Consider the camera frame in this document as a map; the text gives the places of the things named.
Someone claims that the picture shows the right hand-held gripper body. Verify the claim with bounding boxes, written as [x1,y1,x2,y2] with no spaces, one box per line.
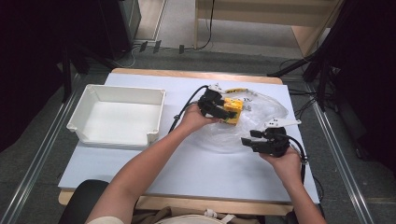
[250,118,303,159]

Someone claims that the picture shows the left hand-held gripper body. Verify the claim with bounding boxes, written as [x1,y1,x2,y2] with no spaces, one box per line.
[197,83,226,119]

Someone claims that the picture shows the yellow carton box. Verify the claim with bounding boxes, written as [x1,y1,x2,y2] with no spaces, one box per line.
[222,97,245,126]

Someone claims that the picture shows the clear plastic bag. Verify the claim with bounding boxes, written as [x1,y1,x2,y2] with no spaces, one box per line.
[190,88,290,154]

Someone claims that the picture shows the person's left hand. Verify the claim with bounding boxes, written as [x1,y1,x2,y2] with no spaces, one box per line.
[178,103,219,133]

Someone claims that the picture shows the person's right hand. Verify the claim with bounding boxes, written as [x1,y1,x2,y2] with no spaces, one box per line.
[260,147,304,188]

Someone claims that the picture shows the wooden table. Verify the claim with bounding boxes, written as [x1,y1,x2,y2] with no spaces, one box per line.
[58,67,295,217]

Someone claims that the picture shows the black metal stand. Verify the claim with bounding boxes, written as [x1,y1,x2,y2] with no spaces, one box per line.
[60,43,120,105]
[266,29,336,114]

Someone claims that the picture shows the white plastic bin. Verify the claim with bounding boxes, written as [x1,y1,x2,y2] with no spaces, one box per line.
[65,83,167,150]

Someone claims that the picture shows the person's beige clothing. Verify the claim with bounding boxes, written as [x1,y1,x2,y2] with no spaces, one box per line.
[132,205,263,224]

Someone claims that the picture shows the wooden shelf unit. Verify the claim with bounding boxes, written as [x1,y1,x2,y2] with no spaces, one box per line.
[194,0,346,58]

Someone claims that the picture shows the dark curtain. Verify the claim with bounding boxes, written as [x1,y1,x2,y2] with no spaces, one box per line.
[0,0,106,154]
[325,0,396,176]

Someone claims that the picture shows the black cabinet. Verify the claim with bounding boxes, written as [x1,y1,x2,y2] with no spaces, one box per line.
[99,0,142,61]

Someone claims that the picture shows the left hand-held gripper cable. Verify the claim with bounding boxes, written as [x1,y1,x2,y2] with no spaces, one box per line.
[167,84,210,135]

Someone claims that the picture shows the hand-held gripper cable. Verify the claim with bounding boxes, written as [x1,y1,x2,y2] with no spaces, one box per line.
[278,133,310,187]
[167,84,210,135]

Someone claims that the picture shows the right hand-held gripper cable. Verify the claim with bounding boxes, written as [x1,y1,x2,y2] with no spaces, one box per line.
[278,133,310,187]

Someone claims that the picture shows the black floor cable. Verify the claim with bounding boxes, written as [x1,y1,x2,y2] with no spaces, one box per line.
[288,88,319,121]

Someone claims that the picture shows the metal floor rail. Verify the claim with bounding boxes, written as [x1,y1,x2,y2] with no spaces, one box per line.
[0,89,81,224]
[305,83,376,224]

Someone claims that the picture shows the black hanging cable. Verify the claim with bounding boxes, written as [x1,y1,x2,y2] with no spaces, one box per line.
[183,0,217,51]

